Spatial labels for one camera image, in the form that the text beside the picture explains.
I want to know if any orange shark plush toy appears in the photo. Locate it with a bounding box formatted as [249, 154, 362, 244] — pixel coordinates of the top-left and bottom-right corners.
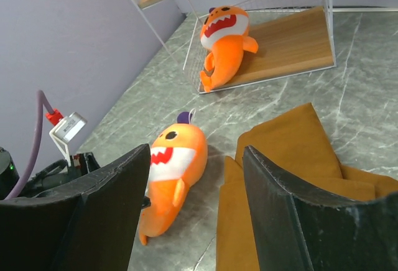
[200, 6, 259, 93]

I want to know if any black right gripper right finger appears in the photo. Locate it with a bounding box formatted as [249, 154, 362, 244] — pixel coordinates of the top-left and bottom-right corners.
[243, 146, 397, 270]

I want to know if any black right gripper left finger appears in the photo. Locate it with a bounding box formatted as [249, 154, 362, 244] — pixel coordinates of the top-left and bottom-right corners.
[1, 144, 150, 271]

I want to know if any brown folded cloth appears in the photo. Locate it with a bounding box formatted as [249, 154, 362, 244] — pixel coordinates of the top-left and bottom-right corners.
[216, 103, 397, 270]

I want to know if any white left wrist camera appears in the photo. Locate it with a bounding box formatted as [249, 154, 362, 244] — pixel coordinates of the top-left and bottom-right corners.
[45, 109, 87, 167]

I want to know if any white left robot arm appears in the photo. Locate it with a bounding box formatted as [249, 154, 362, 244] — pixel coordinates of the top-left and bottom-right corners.
[1, 144, 150, 270]

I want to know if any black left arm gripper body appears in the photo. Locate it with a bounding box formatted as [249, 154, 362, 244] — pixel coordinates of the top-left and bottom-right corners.
[21, 152, 101, 197]

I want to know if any orange goldfish plush toy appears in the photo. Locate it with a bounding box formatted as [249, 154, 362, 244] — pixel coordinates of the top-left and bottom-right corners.
[138, 108, 208, 246]

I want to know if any white wire wooden shelf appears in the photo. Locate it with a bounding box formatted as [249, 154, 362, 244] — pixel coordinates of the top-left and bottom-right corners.
[131, 0, 336, 94]

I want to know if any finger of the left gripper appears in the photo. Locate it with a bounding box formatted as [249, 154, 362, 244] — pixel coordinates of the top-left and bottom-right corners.
[141, 196, 151, 209]

